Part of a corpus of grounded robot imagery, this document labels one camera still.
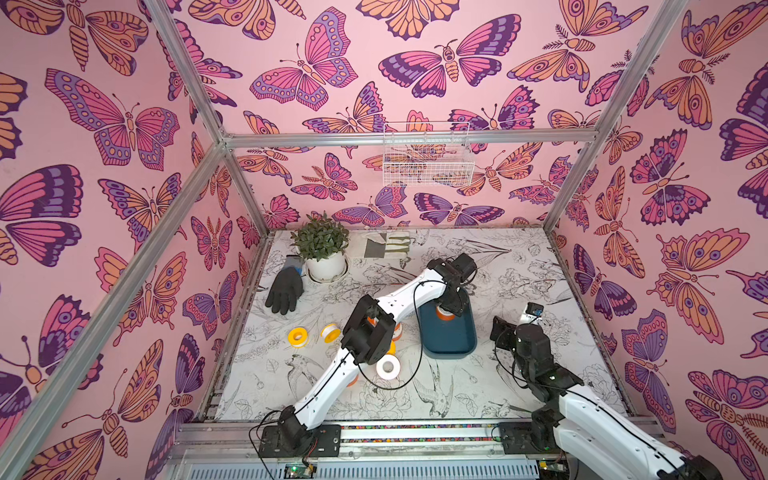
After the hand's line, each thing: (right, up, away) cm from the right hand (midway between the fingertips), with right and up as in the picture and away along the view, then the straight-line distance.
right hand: (500, 321), depth 85 cm
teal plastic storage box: (-14, -7, +5) cm, 16 cm away
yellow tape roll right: (-31, -9, +2) cm, 32 cm away
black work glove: (-67, +8, +17) cm, 70 cm away
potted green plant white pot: (-52, +22, +5) cm, 57 cm away
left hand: (-11, +3, +10) cm, 15 cm away
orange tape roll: (-15, 0, +9) cm, 17 cm away
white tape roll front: (-32, -13, -1) cm, 35 cm away
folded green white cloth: (-35, +23, +31) cm, 52 cm away
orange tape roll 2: (-28, -4, +6) cm, 29 cm away
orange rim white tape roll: (-42, -16, -3) cm, 45 cm away
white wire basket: (-17, +51, +21) cm, 58 cm away
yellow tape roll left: (-60, -6, +5) cm, 60 cm away
